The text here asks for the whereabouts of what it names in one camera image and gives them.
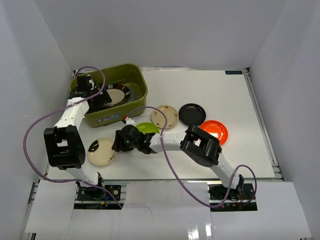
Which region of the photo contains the dark-rimmed beige plate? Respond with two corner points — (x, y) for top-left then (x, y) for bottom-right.
(102, 84), (131, 108)

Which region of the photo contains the grey deer pattern plate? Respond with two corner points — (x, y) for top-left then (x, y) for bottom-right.
(126, 85), (137, 102)

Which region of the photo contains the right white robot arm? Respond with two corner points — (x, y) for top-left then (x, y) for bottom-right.
(111, 125), (244, 200)

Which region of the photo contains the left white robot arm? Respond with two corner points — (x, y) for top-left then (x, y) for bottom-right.
(43, 75), (111, 200)

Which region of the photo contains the olive green plastic bin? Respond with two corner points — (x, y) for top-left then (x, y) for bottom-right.
(84, 63), (148, 128)

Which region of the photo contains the cream plate with black mark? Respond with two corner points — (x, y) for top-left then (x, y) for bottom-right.
(88, 138), (117, 166)

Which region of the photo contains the lime green plate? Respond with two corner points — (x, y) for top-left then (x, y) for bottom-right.
(135, 122), (160, 134)

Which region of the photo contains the small beige patterned plate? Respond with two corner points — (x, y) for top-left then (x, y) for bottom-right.
(151, 105), (179, 129)

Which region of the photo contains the black glossy plate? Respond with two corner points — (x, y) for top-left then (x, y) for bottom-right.
(178, 103), (207, 126)

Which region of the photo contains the orange glossy plate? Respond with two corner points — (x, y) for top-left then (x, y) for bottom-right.
(200, 120), (229, 146)

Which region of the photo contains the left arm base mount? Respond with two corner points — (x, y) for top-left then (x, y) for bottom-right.
(73, 184), (124, 210)

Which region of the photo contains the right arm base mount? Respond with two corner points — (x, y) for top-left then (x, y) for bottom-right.
(208, 183), (258, 212)

